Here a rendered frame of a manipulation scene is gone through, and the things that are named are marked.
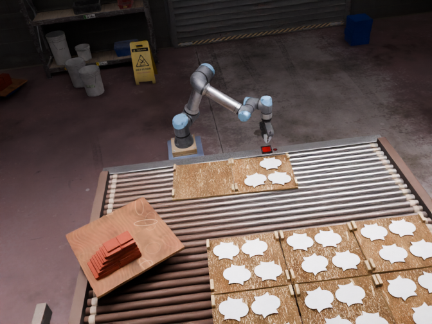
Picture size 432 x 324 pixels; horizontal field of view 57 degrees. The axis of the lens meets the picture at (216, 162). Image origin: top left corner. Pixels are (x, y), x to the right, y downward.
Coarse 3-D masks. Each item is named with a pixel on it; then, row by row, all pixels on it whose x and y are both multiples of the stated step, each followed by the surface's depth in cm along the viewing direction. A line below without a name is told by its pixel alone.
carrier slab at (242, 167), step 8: (240, 160) 282; (248, 160) 281; (256, 160) 281; (280, 160) 278; (288, 160) 278; (232, 168) 276; (240, 168) 275; (248, 168) 274; (256, 168) 273; (264, 168) 273; (280, 168) 271; (288, 168) 271; (240, 176) 269; (240, 184) 262; (288, 184) 258; (240, 192) 256; (248, 192) 256; (256, 192) 257
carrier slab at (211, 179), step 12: (180, 168) 280; (192, 168) 279; (204, 168) 278; (216, 168) 277; (228, 168) 276; (180, 180) 271; (192, 180) 270; (204, 180) 268; (216, 180) 268; (228, 180) 266; (180, 192) 261; (192, 192) 260; (204, 192) 259; (216, 192) 258; (228, 192) 257
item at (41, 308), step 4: (40, 304) 193; (44, 304) 193; (36, 308) 192; (40, 308) 192; (44, 308) 192; (48, 308) 195; (36, 312) 190; (40, 312) 190; (44, 312) 190; (48, 312) 195; (36, 316) 188; (40, 316) 188; (44, 316) 190; (48, 316) 194; (32, 320) 187; (36, 320) 187; (40, 320) 187; (44, 320) 189; (48, 320) 194
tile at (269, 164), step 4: (264, 160) 278; (268, 160) 278; (272, 160) 277; (276, 160) 277; (260, 164) 275; (264, 164) 275; (268, 164) 275; (272, 164) 274; (276, 164) 274; (280, 164) 273; (268, 168) 271; (272, 168) 271; (276, 168) 270
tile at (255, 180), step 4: (248, 176) 266; (252, 176) 266; (256, 176) 266; (260, 176) 265; (264, 176) 265; (248, 180) 263; (252, 180) 263; (256, 180) 263; (260, 180) 262; (264, 180) 262; (248, 184) 260; (252, 184) 259; (256, 184) 259; (260, 184) 260; (264, 184) 259
